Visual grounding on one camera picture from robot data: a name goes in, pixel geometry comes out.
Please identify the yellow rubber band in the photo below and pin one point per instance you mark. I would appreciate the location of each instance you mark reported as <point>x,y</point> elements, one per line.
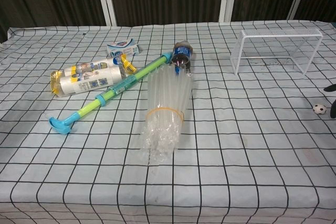
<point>164,110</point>

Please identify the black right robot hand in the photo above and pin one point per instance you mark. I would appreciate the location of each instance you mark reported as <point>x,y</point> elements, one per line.
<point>333,108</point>

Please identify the clear plastic straw bundle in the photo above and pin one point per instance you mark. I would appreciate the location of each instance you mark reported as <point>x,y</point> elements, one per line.
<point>165,108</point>

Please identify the white plastic bag roll pack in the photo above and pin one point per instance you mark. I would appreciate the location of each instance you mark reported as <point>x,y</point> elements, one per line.
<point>86,77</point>

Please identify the small soccer ball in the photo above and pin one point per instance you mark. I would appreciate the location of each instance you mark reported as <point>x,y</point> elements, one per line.
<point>319,108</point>

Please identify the dark cola plastic bottle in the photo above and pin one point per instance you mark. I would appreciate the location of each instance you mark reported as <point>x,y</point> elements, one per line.
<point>181,54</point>

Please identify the green blue toy water pump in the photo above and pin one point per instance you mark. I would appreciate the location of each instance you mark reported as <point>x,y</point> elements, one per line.
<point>113,93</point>

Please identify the checked white tablecloth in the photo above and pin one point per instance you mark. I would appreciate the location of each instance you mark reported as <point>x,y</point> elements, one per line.
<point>168,155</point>

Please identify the small blue white carton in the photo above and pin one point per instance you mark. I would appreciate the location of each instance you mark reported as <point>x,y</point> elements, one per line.
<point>123,47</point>

